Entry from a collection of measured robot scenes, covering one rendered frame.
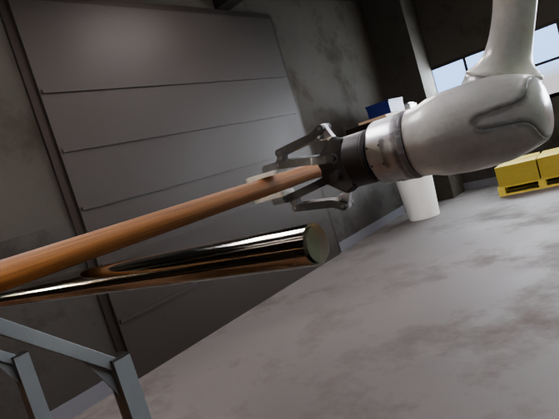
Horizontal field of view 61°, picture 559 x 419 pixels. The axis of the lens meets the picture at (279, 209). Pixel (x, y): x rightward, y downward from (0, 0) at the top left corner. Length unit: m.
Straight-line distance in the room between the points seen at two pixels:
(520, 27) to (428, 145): 0.23
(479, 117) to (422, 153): 0.08
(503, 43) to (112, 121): 3.66
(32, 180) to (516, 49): 3.42
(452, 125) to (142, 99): 3.93
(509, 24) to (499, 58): 0.04
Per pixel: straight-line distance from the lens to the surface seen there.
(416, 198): 6.66
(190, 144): 4.54
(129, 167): 4.11
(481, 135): 0.58
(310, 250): 0.32
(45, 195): 3.81
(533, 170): 6.92
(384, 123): 0.64
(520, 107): 0.58
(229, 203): 0.70
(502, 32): 0.75
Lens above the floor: 1.22
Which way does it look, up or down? 5 degrees down
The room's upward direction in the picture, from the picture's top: 17 degrees counter-clockwise
